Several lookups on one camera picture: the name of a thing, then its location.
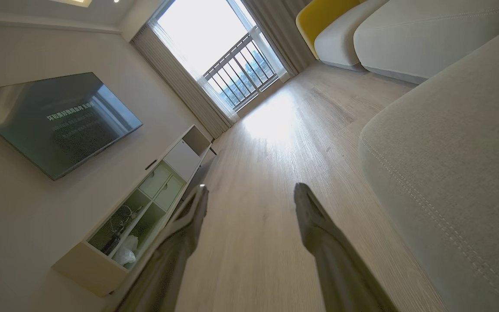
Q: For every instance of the grey sofa seat section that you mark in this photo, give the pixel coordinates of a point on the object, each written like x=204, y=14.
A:
x=427, y=34

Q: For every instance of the grey fabric sofa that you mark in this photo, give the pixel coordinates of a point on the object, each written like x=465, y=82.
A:
x=457, y=173

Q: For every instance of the glass balcony door with railing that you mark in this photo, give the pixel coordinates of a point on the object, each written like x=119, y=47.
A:
x=202, y=34

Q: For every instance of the yellow curved chair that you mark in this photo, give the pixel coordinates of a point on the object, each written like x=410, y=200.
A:
x=319, y=17

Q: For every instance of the white rounded ottoman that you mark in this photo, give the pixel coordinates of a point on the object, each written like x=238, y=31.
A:
x=340, y=41

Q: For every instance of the recessed ceiling light panel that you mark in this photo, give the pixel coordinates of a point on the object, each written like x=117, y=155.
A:
x=74, y=2

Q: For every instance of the wall-mounted flat screen television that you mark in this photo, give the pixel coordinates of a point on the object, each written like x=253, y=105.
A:
x=54, y=121

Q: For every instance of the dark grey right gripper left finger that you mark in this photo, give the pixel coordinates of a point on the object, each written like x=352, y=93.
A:
x=169, y=260

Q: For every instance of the white low television cabinet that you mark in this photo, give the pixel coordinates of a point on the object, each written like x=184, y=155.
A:
x=182, y=158

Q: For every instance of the beige pleated curtain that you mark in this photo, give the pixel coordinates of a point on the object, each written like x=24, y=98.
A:
x=280, y=30
x=176, y=82

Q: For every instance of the white plastic bag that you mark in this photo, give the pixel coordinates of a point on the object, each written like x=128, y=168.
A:
x=126, y=253

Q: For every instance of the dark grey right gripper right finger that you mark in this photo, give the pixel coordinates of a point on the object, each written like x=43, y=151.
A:
x=336, y=260

